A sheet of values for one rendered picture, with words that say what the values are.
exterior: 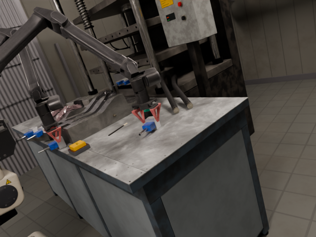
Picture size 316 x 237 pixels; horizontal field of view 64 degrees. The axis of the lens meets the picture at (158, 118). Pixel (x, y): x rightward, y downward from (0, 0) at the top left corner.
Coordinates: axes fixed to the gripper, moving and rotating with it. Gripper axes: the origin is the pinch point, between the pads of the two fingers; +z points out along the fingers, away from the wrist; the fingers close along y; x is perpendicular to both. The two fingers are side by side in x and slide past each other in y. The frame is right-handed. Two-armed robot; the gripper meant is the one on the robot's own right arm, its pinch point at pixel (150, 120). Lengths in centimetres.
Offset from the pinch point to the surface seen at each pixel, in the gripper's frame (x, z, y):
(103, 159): 24.5, 4.6, 9.9
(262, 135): -141, 84, -12
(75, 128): 7.8, -3.0, 41.8
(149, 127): 4.5, 1.3, -1.6
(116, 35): -83, -42, 69
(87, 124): 1.4, -2.1, 39.6
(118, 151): 18.5, 4.6, 6.6
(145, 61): -75, -18, 44
